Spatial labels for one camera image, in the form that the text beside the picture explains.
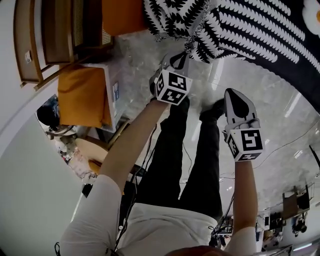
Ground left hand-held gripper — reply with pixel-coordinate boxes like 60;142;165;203
149;50;193;106

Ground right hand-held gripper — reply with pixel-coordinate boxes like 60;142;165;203
223;88;265;162

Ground black white striped blanket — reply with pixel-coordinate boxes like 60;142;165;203
142;0;320;113

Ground orange seat cushion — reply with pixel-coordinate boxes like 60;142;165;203
56;66;113;129

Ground white flower pillow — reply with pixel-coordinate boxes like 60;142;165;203
301;0;320;32

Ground person's right forearm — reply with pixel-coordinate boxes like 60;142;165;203
231;158;260;237

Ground person's left forearm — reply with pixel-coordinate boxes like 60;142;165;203
98;98;172;196

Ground person's black trousers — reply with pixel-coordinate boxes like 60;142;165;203
137;97;226;222

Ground brown cardboard box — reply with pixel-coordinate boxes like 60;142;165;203
282;191;300;215

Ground wooden armchair with orange padding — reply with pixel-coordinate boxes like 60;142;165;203
74;138;111;176

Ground brown wooden shelf cart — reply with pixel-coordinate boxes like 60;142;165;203
13;0;115;91

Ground black round bag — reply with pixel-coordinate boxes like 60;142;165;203
36;104;61;126

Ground pile of household clutter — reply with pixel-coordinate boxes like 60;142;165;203
56;136;98;180

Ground person's white shirt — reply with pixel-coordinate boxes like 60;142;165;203
58;173;258;256

